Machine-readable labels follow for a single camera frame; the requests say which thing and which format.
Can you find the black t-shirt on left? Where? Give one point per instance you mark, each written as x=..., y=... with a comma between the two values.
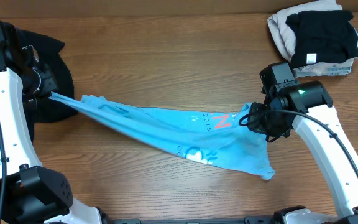
x=48, y=111

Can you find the light blue t-shirt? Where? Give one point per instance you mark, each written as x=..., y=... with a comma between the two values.
x=214, y=139

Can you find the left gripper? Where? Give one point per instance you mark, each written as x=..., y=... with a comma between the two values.
x=50, y=82

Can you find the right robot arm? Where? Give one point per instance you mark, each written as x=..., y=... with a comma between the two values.
x=308, y=109

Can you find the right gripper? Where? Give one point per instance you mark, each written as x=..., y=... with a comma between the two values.
x=255, y=124

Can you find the folded beige t-shirt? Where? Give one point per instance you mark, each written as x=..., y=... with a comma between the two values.
x=285, y=40

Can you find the folded black t-shirt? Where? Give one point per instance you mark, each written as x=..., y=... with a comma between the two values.
x=327, y=34

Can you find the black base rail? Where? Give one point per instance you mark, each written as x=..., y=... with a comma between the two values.
x=191, y=221

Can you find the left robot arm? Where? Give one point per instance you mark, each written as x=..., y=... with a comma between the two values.
x=29, y=192

